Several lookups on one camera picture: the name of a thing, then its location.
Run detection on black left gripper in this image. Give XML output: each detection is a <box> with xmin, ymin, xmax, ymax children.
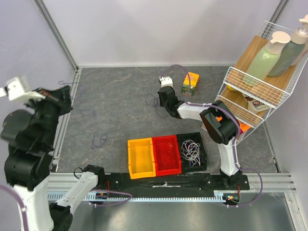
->
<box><xmin>26</xmin><ymin>84</ymin><xmax>76</xmax><ymax>146</ymax></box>

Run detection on white cable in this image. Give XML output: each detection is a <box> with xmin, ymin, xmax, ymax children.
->
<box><xmin>180</xmin><ymin>138</ymin><xmax>202</xmax><ymax>168</ymax></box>

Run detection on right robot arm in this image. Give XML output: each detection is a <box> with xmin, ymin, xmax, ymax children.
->
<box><xmin>158</xmin><ymin>86</ymin><xmax>242</xmax><ymax>190</ymax></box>

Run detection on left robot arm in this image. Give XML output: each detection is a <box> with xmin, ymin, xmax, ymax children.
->
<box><xmin>0</xmin><ymin>83</ymin><xmax>106</xmax><ymax>231</ymax></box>

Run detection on orange green carton box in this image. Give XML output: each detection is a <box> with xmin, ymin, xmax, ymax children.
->
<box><xmin>181</xmin><ymin>72</ymin><xmax>200</xmax><ymax>96</ymax></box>

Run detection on black plastic bin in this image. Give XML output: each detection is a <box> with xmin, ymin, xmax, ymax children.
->
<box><xmin>176</xmin><ymin>132</ymin><xmax>207</xmax><ymax>173</ymax></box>

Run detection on red plastic bin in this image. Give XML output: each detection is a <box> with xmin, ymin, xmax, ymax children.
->
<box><xmin>152</xmin><ymin>135</ymin><xmax>182</xmax><ymax>177</ymax></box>

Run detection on yellow plastic bin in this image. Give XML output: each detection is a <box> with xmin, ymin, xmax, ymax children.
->
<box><xmin>128</xmin><ymin>138</ymin><xmax>156</xmax><ymax>180</ymax></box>

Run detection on orange snack packets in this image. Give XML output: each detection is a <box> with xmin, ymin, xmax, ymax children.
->
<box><xmin>215</xmin><ymin>115</ymin><xmax>251</xmax><ymax>133</ymax></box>

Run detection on brown snack packet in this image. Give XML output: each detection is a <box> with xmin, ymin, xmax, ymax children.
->
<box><xmin>242</xmin><ymin>93</ymin><xmax>270</xmax><ymax>114</ymax></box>

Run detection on light green pump bottle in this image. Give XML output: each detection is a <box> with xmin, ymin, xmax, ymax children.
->
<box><xmin>243</xmin><ymin>31</ymin><xmax>291</xmax><ymax>87</ymax></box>

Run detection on dark green pump bottle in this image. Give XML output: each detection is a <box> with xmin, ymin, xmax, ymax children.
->
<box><xmin>267</xmin><ymin>26</ymin><xmax>308</xmax><ymax>77</ymax></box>

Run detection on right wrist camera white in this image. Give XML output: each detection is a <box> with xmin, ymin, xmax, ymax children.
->
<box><xmin>159</xmin><ymin>76</ymin><xmax>173</xmax><ymax>88</ymax></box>

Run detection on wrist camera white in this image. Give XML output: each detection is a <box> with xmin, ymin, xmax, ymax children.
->
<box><xmin>0</xmin><ymin>76</ymin><xmax>46</xmax><ymax>103</ymax></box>
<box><xmin>159</xmin><ymin>76</ymin><xmax>173</xmax><ymax>88</ymax></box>

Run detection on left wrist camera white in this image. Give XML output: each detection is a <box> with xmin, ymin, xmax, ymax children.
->
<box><xmin>0</xmin><ymin>76</ymin><xmax>46</xmax><ymax>103</ymax></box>

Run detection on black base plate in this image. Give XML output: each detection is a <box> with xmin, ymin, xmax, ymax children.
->
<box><xmin>104</xmin><ymin>173</ymin><xmax>250</xmax><ymax>191</ymax></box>

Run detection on aluminium corner post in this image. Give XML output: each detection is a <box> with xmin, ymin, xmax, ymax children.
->
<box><xmin>33</xmin><ymin>0</ymin><xmax>79</xmax><ymax>72</ymax></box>

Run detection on grey cable duct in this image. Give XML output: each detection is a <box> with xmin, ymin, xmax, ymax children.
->
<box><xmin>47</xmin><ymin>191</ymin><xmax>241</xmax><ymax>202</ymax></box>

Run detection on white wire shelf rack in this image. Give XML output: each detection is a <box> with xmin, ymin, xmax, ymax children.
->
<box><xmin>216</xmin><ymin>21</ymin><xmax>308</xmax><ymax>143</ymax></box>

